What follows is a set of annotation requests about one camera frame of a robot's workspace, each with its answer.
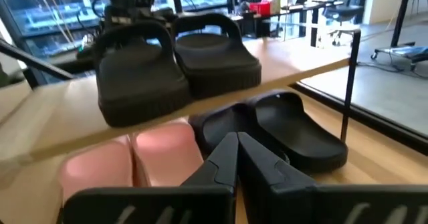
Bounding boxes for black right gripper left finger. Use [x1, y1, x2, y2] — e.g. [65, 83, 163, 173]
[182, 132, 239, 195]

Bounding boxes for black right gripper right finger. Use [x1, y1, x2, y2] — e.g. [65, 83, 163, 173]
[239, 132, 317, 224]

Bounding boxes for black rubber slide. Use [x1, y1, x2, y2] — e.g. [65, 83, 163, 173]
[172, 12, 262, 100]
[189, 103, 265, 164]
[93, 20, 193, 128]
[247, 90, 348, 173]

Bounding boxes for pink rubber slide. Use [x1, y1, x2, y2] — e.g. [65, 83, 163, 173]
[58, 136, 134, 205]
[132, 122, 205, 188]

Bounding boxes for red box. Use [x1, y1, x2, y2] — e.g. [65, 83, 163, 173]
[249, 1, 272, 17]

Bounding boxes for long office desk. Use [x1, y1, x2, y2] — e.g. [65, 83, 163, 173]
[233, 0, 345, 47]

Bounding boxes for dark office chair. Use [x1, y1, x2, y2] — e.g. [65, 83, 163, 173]
[322, 0, 365, 47]

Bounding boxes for black rolling stand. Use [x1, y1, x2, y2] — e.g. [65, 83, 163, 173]
[370, 0, 428, 72]

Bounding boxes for wooden shelf with black frame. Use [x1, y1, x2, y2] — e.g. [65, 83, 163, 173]
[0, 29, 362, 191]

